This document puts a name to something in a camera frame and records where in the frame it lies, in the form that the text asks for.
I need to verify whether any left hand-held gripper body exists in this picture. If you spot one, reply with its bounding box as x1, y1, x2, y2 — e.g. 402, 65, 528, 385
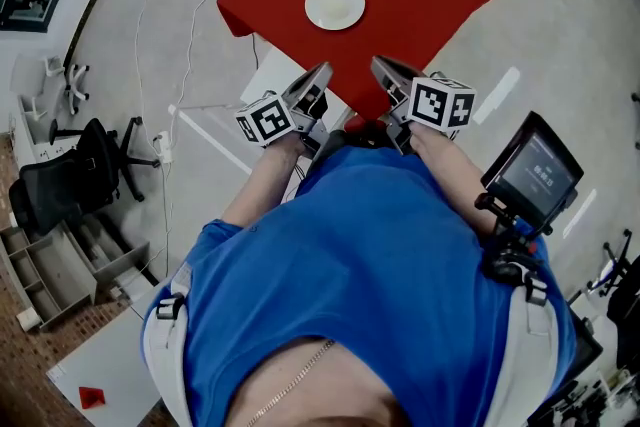
234, 88, 331, 161

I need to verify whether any grey shelf unit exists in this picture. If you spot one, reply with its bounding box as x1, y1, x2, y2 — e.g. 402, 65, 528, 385
0, 212, 151, 331

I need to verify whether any blue t-shirt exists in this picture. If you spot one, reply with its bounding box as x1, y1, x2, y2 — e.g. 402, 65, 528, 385
142, 147, 576, 427

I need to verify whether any white power strip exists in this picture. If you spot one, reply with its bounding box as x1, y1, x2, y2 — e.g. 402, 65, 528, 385
154, 129, 174, 164

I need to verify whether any black strap buckle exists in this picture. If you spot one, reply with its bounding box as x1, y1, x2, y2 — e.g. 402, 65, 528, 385
523, 274, 549, 307
155, 294, 186, 321

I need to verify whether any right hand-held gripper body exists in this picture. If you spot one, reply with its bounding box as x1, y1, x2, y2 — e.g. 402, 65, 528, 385
384, 72, 477, 156

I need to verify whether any white harness vest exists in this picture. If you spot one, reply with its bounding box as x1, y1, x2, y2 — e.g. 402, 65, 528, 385
142, 262, 561, 427

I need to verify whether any black wheeled stand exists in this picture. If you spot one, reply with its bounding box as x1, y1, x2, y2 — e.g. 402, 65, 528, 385
584, 228, 634, 299

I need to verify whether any person's left forearm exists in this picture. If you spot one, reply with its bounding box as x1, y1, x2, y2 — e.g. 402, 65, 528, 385
222, 134, 309, 234

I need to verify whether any white round plate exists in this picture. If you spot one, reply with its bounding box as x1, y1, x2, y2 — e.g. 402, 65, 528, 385
304, 0, 367, 32

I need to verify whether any white desk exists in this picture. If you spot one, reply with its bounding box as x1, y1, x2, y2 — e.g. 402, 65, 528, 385
45, 287, 169, 427

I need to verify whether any white side table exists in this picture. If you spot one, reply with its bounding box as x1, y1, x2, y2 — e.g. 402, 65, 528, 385
239, 45, 351, 131

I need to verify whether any black office chair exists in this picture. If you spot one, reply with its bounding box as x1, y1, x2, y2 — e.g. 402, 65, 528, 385
8, 116, 161, 236

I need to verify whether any person's right forearm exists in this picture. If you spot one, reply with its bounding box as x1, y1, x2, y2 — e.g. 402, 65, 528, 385
409, 122, 501, 236

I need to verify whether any small red box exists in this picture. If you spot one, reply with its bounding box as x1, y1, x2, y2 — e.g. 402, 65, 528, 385
78, 386, 107, 410

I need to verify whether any white chair base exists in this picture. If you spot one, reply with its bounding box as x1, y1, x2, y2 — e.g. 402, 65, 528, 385
44, 56, 91, 116

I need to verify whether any white cable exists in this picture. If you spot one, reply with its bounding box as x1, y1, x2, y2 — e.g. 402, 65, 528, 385
132, 0, 236, 276

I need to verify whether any black phone on mount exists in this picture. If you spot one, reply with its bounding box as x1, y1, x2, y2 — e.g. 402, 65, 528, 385
480, 111, 585, 236

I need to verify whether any gold chain necklace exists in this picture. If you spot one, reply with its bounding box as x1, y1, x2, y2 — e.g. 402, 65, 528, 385
244, 339, 335, 427

